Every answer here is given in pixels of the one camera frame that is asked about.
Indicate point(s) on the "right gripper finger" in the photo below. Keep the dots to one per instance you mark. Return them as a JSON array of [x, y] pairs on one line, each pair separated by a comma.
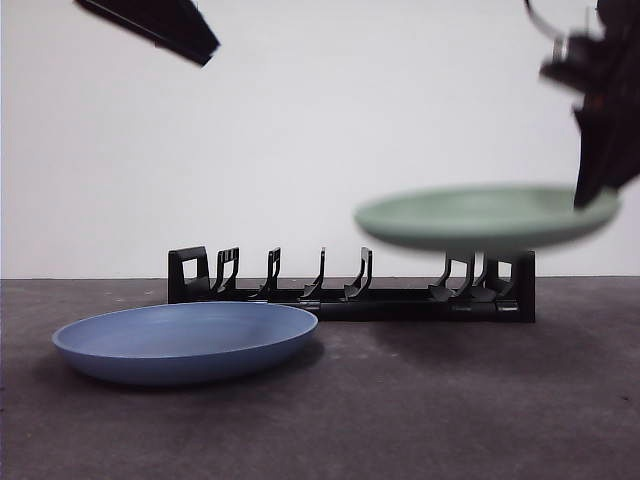
[[590, 160], [625, 145]]

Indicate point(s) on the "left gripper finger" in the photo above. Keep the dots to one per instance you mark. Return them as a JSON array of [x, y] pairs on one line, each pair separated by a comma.
[[150, 32], [175, 17]]

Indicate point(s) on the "pale green plate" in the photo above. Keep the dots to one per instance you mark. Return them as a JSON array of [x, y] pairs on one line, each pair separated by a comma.
[[475, 220]]

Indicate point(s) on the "blue plate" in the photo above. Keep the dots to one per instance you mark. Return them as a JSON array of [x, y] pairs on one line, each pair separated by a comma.
[[185, 350]]

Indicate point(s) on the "black plate rack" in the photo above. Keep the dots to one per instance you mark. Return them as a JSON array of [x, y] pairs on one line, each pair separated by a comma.
[[400, 307]]

